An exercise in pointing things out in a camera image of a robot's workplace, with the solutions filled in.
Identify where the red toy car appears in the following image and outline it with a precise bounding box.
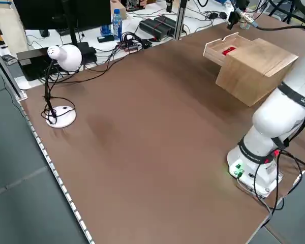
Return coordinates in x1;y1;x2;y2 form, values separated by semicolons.
221;46;238;56

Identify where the white-fronted wooden drawer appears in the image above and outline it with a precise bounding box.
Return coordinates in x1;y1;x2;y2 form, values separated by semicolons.
204;32;255;67

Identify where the wooden cabinet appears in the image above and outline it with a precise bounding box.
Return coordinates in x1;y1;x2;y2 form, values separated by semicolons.
215;38;299;107

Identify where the black open box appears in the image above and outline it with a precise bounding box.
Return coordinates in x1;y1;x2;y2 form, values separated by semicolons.
16;47;57;82

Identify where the black power supply box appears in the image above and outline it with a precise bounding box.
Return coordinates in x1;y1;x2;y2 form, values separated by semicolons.
154;15;178;35
139;18;170;41

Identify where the blue-label water bottle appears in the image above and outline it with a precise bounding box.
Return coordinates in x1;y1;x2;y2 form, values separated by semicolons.
112;9;124;41

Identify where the white desk lamp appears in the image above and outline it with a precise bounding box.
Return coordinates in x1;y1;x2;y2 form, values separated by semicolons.
40;44;83;129

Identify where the black computer monitor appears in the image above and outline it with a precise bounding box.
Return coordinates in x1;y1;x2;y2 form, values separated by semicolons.
12;0;112;55

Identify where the aluminium frame post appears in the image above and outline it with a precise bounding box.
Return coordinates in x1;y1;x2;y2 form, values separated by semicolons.
0;39;28;102
173;0;188;41

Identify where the cable hub with plugs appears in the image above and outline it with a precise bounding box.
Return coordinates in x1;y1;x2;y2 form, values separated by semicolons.
118;32;153;53

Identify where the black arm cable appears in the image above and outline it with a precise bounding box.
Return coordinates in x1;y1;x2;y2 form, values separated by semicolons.
253;109;305;213

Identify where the black lamp cable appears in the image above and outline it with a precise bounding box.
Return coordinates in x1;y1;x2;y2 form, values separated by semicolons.
40;43;153;125

